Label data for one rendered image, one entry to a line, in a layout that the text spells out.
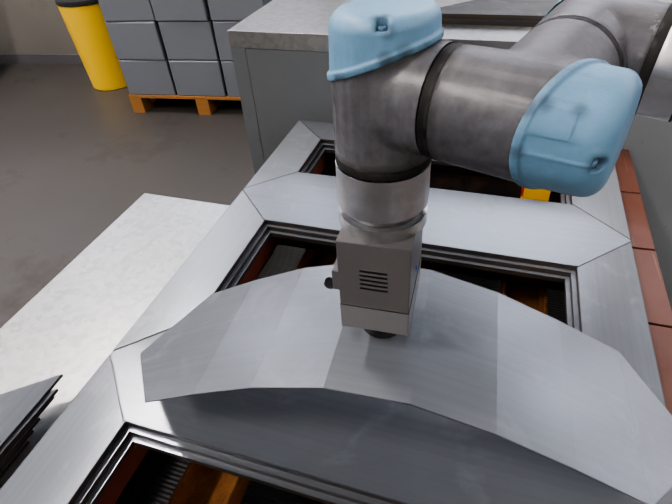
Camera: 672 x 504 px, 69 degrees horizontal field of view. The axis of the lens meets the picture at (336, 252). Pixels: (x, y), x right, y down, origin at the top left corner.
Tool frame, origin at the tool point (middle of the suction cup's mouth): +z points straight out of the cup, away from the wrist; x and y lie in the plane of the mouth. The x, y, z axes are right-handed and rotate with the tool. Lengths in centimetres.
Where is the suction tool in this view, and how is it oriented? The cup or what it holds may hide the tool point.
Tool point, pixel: (382, 330)
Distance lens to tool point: 52.5
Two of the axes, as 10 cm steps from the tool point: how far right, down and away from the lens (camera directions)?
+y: -2.6, 6.4, -7.2
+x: 9.6, 1.2, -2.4
